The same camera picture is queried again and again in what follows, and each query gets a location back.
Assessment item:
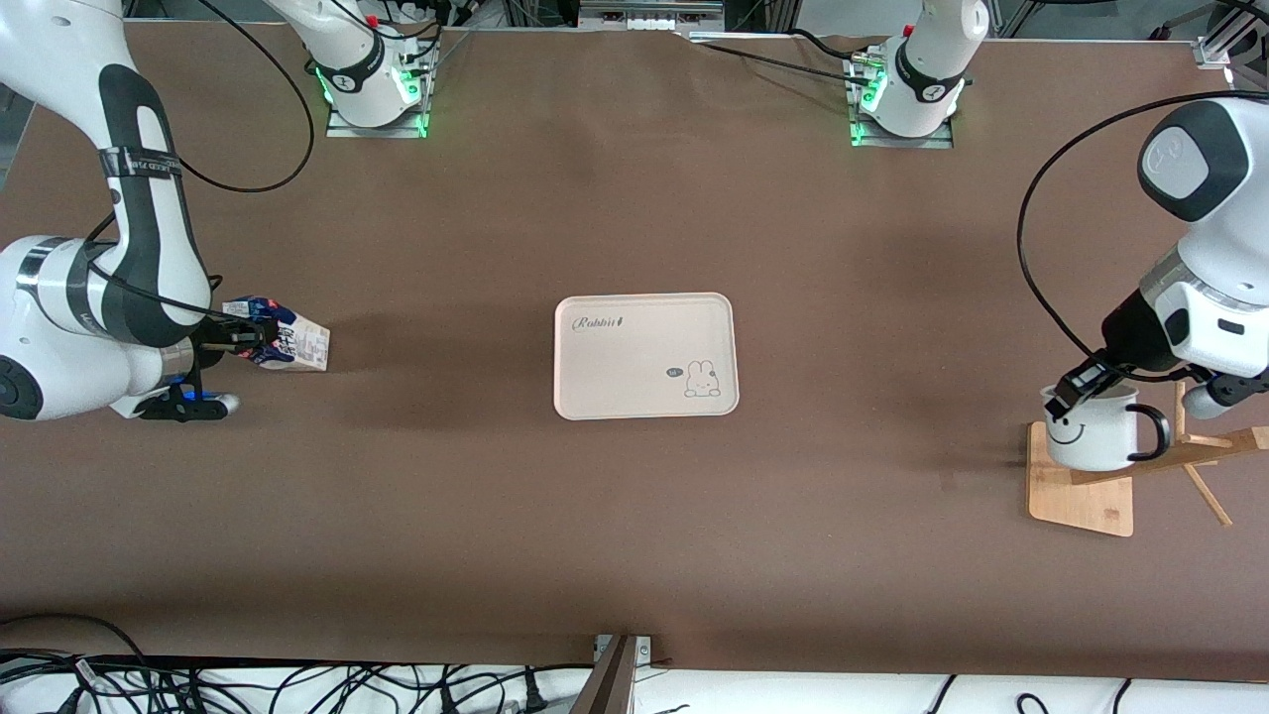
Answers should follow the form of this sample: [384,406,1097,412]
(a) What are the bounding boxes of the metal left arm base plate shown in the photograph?
[848,55,956,150]

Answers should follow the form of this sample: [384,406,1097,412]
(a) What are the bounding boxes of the black cable on table edge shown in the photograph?
[689,38,859,80]
[788,27,878,62]

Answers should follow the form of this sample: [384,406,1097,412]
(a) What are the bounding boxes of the blue white milk carton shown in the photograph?
[222,296,332,374]

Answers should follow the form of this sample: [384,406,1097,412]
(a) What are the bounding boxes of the wooden mug stand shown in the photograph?
[1027,380,1269,538]

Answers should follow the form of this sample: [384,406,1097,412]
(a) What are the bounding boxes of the aluminium profile post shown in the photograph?
[567,635,655,714]

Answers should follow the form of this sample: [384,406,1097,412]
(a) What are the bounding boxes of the cream rabbit print tray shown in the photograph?
[553,292,741,421]

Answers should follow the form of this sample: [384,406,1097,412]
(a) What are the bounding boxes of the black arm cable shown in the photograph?
[178,0,316,193]
[1017,91,1269,384]

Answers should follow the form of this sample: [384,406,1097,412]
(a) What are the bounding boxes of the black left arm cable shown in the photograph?
[1017,91,1269,384]

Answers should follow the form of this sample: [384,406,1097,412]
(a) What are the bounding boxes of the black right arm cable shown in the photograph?
[178,0,316,193]

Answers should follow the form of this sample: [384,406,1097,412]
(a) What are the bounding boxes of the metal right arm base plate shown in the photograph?
[325,40,430,140]

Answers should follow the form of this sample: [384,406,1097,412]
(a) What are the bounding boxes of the white smiley face mug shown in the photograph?
[1040,385,1174,473]

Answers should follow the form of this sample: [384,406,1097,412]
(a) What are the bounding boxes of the thick black gripper cable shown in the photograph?
[87,213,261,336]

